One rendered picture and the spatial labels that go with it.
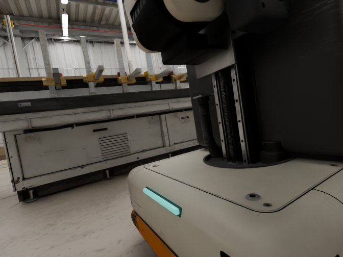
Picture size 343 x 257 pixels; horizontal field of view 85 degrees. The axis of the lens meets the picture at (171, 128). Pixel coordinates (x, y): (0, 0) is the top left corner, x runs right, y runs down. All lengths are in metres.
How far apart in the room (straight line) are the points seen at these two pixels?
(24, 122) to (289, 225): 1.47
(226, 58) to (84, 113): 1.17
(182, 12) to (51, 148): 1.49
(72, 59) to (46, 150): 7.63
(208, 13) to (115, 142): 1.46
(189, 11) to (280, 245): 0.43
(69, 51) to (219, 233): 9.18
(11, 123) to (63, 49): 7.92
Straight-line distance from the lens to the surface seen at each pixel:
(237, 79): 0.60
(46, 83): 1.53
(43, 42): 1.61
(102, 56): 9.43
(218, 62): 0.59
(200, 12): 0.48
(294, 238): 0.31
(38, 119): 1.53
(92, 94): 1.52
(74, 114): 1.52
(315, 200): 0.39
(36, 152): 1.75
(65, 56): 9.20
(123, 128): 1.79
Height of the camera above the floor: 0.44
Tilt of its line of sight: 3 degrees down
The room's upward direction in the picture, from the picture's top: 9 degrees counter-clockwise
